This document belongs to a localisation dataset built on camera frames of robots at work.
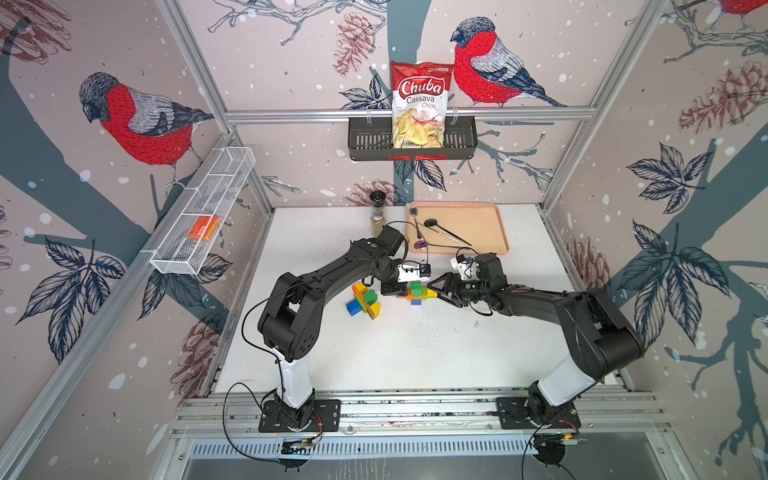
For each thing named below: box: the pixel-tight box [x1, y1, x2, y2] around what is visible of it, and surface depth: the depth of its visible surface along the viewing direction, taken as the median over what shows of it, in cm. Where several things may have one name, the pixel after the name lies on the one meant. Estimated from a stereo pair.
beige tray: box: [405, 202, 509, 255], surface depth 117 cm
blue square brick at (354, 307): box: [346, 299, 363, 316], surface depth 94 cm
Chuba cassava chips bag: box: [391, 61, 454, 149], surface depth 87 cm
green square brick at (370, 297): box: [362, 289, 378, 305], surface depth 95 cm
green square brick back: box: [410, 281, 423, 298], surface depth 89 cm
